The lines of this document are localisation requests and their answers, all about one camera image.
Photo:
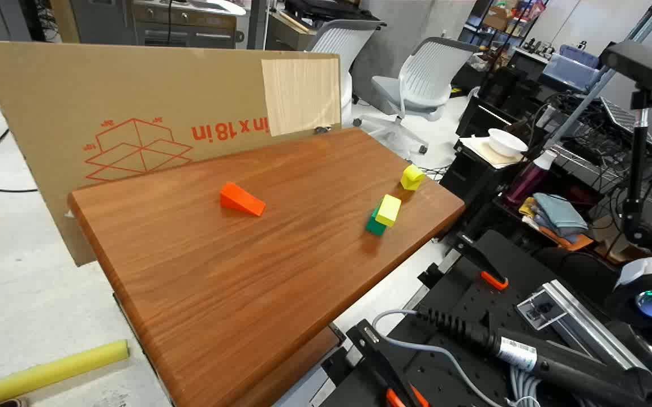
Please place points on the yellow rectangular block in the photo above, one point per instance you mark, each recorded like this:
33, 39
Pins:
389, 208

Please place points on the green block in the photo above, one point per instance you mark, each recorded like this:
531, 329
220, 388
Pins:
374, 225

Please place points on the orange wedge block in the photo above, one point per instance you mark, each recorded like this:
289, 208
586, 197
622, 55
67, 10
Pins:
240, 199

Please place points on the small yellow rounded block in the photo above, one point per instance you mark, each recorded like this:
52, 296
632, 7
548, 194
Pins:
411, 176

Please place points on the white paper sheet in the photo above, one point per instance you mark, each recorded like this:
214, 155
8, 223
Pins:
476, 147

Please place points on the grey chair back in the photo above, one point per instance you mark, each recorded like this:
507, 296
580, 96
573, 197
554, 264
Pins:
344, 41

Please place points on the black clamp with orange tip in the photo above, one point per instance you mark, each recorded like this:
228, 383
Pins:
480, 262

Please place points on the white bowl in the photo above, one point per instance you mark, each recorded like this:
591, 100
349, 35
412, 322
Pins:
507, 140

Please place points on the purple bottle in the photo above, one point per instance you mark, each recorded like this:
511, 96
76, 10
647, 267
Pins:
528, 180

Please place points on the grey metal cabinet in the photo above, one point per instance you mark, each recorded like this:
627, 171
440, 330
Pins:
181, 21

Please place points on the grey blue cloth stack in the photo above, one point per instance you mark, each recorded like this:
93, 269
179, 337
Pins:
561, 216

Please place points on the brown cardboard box sheet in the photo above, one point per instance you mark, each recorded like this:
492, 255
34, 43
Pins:
114, 105

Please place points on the black connector with silver collar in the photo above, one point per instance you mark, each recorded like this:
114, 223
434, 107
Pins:
544, 359

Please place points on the blue box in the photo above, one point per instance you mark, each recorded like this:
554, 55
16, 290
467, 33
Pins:
572, 69

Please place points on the yellow foam tube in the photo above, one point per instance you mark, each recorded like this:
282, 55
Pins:
46, 372

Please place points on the aluminium rail with tag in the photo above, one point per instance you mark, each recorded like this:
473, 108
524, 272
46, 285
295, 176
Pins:
590, 330

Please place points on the black camera stand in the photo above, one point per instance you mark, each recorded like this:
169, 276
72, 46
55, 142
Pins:
635, 173

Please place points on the black camera head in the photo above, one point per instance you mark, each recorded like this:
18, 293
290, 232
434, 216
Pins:
643, 67

